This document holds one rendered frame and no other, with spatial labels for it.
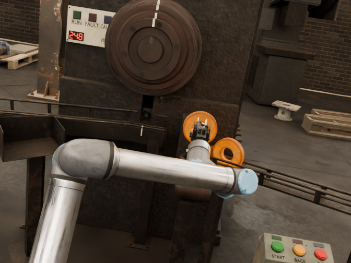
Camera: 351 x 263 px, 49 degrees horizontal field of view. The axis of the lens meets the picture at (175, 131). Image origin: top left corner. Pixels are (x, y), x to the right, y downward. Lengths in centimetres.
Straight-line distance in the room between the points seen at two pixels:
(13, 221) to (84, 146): 139
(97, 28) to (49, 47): 273
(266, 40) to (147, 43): 473
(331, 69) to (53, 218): 761
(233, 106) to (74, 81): 85
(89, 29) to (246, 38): 81
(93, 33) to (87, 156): 106
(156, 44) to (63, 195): 86
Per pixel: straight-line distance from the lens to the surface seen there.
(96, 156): 112
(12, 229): 241
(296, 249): 144
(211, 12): 202
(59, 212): 124
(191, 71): 189
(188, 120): 170
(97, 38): 208
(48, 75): 484
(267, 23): 597
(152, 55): 180
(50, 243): 124
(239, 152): 179
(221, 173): 131
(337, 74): 850
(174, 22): 183
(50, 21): 475
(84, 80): 213
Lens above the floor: 135
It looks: 19 degrees down
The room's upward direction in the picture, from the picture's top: 9 degrees clockwise
